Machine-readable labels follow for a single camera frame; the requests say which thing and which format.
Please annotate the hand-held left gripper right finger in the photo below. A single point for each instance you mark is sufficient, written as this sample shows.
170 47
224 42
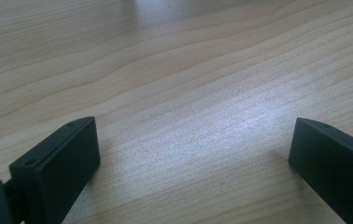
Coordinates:
336 165

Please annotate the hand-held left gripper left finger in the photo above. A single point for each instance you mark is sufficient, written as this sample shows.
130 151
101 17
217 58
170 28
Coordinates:
59 174

